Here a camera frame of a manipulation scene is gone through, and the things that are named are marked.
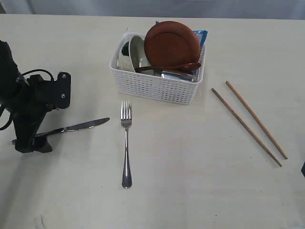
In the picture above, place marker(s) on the white ceramic bowl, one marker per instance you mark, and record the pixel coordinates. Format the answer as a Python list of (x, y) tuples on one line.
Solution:
[(137, 56)]

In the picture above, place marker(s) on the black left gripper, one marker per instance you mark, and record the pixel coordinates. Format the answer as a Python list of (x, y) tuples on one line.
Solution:
[(29, 107)]

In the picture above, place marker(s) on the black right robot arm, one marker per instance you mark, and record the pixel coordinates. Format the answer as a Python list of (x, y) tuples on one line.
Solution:
[(303, 170)]

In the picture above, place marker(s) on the blue snack packet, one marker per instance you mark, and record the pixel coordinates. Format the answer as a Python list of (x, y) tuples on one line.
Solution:
[(201, 35)]

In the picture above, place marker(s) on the silver table knife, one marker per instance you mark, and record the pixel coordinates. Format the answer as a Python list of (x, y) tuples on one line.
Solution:
[(81, 126)]

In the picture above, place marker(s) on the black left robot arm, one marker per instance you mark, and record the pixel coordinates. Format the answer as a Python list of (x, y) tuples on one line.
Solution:
[(11, 80)]

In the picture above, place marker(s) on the white backdrop curtain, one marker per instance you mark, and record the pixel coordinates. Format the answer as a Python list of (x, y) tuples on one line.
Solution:
[(248, 9)]

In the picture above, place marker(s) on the white perforated plastic basket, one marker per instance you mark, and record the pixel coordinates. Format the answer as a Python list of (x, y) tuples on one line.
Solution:
[(154, 87)]

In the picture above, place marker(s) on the brown round plate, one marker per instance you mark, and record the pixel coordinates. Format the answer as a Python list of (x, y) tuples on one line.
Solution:
[(170, 57)]

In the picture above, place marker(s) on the brown wooden spoon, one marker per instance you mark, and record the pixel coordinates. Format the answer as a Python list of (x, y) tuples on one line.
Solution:
[(189, 67)]

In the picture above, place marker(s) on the silver fork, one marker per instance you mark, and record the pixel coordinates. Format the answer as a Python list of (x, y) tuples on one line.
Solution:
[(126, 122)]

